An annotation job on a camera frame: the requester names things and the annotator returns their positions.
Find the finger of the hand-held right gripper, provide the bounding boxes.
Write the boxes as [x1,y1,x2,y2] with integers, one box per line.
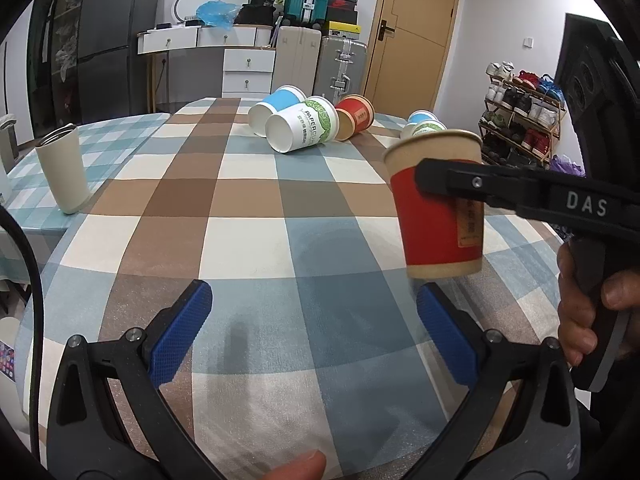
[414,158,547,219]

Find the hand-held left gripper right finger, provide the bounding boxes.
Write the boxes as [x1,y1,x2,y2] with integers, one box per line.
[400,282,584,480]

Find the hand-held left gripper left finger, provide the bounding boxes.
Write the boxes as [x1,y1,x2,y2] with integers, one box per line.
[47,280,217,480]

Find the red brown paper cup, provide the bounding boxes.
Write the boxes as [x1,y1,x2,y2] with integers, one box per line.
[384,129,485,280]
[333,94,376,142]

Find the white green paper cup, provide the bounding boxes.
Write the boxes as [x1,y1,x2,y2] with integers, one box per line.
[399,119,448,142]
[265,95,340,154]

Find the person's right hand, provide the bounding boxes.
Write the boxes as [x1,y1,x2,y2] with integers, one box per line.
[557,242,640,367]

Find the person's left hand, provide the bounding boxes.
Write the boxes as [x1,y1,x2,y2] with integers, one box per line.
[262,450,327,480]

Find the purple plastic bag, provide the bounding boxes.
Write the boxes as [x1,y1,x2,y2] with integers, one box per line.
[549,154,586,178]

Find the wooden shoe rack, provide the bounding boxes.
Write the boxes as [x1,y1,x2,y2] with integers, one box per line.
[477,72,567,167]

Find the rows of shoes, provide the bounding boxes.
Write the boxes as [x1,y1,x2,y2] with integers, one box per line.
[478,61,566,167]

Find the brown blue checked tablecloth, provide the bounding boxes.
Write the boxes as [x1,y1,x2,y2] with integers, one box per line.
[37,96,568,480]

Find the wooden door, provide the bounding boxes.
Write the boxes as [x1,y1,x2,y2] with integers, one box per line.
[362,0,464,117]

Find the silver suitcase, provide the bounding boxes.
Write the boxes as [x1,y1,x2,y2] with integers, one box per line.
[314,35,369,104]

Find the smartphone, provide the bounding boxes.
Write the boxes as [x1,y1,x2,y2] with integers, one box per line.
[0,340,19,382]

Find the yellow black box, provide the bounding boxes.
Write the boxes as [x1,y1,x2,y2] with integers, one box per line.
[323,20,362,38]

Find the beige insulated tumbler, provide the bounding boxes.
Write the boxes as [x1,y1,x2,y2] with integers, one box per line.
[34,124,92,215]

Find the teal checked tablecloth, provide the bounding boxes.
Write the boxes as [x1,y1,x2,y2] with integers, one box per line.
[0,111,565,286]

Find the beige suitcase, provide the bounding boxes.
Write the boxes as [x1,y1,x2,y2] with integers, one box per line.
[275,25,323,99]

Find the red black shoe box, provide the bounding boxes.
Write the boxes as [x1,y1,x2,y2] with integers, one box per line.
[327,0,359,24]

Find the white dressing table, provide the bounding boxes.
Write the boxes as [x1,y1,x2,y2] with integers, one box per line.
[137,24,277,114]

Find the black bag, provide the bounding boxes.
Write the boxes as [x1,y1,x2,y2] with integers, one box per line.
[234,0,282,26]

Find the dark grey refrigerator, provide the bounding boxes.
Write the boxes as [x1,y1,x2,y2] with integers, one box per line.
[76,0,167,119]

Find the blue plastic bag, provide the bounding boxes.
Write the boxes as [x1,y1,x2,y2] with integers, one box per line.
[196,0,241,30]

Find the dark glass display cabinet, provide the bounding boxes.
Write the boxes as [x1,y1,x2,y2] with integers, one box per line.
[26,0,92,128]

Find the black cable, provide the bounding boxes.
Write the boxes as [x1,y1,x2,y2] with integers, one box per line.
[0,204,52,480]

